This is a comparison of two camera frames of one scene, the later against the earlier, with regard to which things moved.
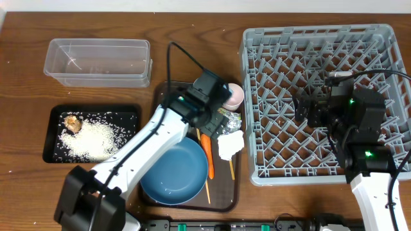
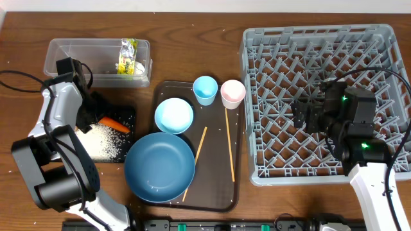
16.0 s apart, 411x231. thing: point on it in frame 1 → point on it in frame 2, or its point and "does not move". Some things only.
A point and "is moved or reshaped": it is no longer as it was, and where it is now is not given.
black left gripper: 217,127 → 99,97
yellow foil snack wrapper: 234,122 → 127,56
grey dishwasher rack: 279,61 does not move
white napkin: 230,144 → 139,68
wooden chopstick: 199,134 → 204,133
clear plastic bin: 99,63 does not move
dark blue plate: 178,176 is moved or reshaped
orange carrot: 206,142 → 113,124
